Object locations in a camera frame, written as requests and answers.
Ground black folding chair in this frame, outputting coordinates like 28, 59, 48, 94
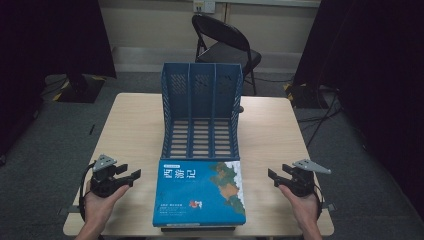
191, 13, 263, 97

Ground person's left hand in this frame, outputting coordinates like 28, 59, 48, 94
83, 184, 130, 232

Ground left hand-held gripper cable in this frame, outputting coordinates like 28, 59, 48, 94
78, 162, 98, 223

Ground blue plastic file rack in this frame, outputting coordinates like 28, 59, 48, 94
160, 62, 244, 162

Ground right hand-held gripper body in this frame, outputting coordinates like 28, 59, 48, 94
283, 158, 332, 198

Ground right hand-held gripper cable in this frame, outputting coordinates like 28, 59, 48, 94
312, 184, 324, 221

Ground black curtain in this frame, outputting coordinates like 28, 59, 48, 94
0, 0, 117, 158
293, 0, 424, 221

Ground person's right hand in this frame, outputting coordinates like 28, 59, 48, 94
278, 184, 322, 232

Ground black stand base striped tape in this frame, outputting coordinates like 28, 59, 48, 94
51, 73, 108, 104
283, 81, 330, 110

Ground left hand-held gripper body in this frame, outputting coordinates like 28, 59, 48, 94
89, 154, 132, 198

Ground white wall socket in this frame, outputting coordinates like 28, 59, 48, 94
193, 0, 216, 14

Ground blue book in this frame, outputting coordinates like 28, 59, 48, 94
152, 159, 247, 228

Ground black floor cables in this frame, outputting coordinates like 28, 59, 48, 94
295, 89, 345, 148

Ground hand-held gripper cable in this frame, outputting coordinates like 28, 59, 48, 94
78, 162, 98, 223
312, 184, 324, 221

